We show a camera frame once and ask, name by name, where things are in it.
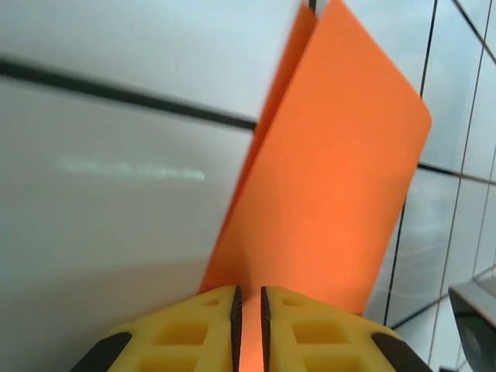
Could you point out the orange square paper sheet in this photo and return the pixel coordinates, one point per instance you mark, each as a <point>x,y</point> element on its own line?
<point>329,174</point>

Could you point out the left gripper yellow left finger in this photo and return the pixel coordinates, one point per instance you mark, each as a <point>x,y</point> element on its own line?
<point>174,341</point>

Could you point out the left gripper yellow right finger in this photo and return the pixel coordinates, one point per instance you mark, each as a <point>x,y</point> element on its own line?
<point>329,341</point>

